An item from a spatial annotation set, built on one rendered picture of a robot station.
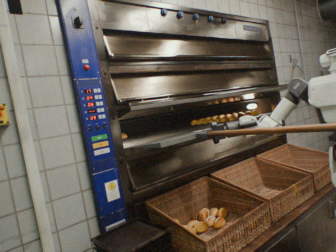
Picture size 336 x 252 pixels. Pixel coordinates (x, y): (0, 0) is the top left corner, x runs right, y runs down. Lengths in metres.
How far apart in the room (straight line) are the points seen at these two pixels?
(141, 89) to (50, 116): 0.57
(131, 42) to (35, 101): 0.69
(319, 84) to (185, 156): 0.92
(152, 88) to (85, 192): 0.75
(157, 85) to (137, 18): 0.44
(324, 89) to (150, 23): 1.12
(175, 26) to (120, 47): 0.52
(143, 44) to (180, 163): 0.82
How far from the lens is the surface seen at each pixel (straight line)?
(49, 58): 1.47
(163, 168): 1.71
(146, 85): 1.69
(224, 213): 1.86
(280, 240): 1.75
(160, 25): 1.91
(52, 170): 1.41
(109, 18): 1.71
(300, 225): 1.95
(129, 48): 1.68
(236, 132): 1.31
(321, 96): 1.59
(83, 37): 1.54
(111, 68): 1.59
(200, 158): 1.92
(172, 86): 1.81
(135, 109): 1.43
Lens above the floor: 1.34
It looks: 3 degrees down
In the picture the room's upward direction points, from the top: 10 degrees counter-clockwise
